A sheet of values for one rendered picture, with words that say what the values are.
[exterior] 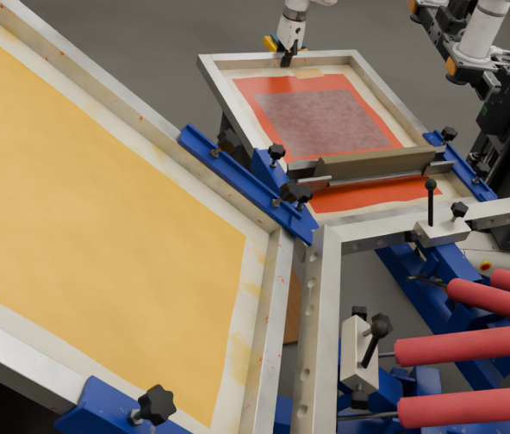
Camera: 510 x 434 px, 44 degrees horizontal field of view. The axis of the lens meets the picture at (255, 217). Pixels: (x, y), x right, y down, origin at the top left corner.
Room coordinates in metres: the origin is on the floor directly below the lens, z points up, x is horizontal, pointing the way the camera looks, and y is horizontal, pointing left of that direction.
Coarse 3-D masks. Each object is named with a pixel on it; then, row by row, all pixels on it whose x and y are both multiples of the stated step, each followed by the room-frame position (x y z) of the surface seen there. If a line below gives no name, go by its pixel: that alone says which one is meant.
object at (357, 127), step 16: (304, 80) 1.86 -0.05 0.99; (320, 80) 1.88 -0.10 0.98; (336, 80) 1.91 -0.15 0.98; (320, 96) 1.79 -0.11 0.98; (336, 96) 1.81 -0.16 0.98; (352, 96) 1.84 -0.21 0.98; (320, 112) 1.70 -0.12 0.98; (336, 112) 1.72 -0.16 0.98; (352, 112) 1.75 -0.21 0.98; (368, 112) 1.77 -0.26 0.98; (336, 128) 1.63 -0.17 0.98; (352, 128) 1.66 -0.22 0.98; (368, 128) 1.68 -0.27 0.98; (384, 128) 1.70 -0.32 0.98; (352, 144) 1.58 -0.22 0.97; (368, 144) 1.60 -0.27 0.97; (384, 144) 1.62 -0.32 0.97; (400, 144) 1.64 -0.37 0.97; (416, 176) 1.51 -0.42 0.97; (384, 192) 1.40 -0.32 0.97; (400, 192) 1.41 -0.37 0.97; (416, 192) 1.43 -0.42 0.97
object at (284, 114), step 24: (264, 96) 1.70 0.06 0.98; (288, 96) 1.74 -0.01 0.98; (264, 120) 1.58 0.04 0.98; (288, 120) 1.61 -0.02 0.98; (312, 120) 1.64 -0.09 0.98; (288, 144) 1.49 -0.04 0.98; (312, 144) 1.52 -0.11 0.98; (336, 144) 1.56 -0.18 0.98; (336, 192) 1.34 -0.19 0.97; (360, 192) 1.37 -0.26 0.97
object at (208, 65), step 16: (208, 64) 1.74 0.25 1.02; (224, 64) 1.79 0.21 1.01; (240, 64) 1.82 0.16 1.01; (256, 64) 1.85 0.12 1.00; (272, 64) 1.88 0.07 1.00; (304, 64) 1.94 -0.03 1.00; (320, 64) 1.98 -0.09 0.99; (336, 64) 2.01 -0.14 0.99; (352, 64) 2.02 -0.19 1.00; (368, 64) 2.01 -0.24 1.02; (208, 80) 1.68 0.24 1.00; (224, 80) 1.67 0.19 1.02; (368, 80) 1.93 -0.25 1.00; (224, 96) 1.59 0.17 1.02; (384, 96) 1.84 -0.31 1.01; (224, 112) 1.56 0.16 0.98; (240, 112) 1.53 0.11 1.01; (400, 112) 1.77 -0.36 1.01; (240, 128) 1.46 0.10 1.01; (416, 128) 1.69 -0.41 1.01; (256, 144) 1.41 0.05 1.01; (448, 176) 1.53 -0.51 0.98; (464, 192) 1.47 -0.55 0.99; (400, 208) 1.30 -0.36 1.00; (416, 208) 1.32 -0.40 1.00; (320, 224) 1.16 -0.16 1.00; (336, 224) 1.18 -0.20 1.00
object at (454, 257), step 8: (424, 248) 1.16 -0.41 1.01; (432, 248) 1.14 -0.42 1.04; (440, 248) 1.13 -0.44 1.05; (448, 248) 1.14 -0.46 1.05; (456, 248) 1.15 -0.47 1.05; (424, 256) 1.15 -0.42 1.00; (440, 256) 1.11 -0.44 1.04; (448, 256) 1.11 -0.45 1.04; (456, 256) 1.12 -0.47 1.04; (464, 256) 1.13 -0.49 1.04; (440, 264) 1.10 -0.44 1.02; (448, 264) 1.09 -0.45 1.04; (456, 264) 1.09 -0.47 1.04; (464, 264) 1.10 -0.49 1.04; (440, 272) 1.09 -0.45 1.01; (448, 272) 1.08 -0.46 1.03; (456, 272) 1.07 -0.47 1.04; (464, 272) 1.07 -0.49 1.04; (472, 272) 1.08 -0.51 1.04; (448, 280) 1.07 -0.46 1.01; (472, 280) 1.06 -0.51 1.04; (480, 280) 1.07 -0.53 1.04
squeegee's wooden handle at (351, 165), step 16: (320, 160) 1.32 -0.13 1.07; (336, 160) 1.33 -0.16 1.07; (352, 160) 1.35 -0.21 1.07; (368, 160) 1.38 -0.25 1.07; (384, 160) 1.41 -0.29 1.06; (400, 160) 1.44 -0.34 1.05; (416, 160) 1.47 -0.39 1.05; (320, 176) 1.31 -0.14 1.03; (336, 176) 1.34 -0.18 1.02; (352, 176) 1.36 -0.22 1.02; (368, 176) 1.39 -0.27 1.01
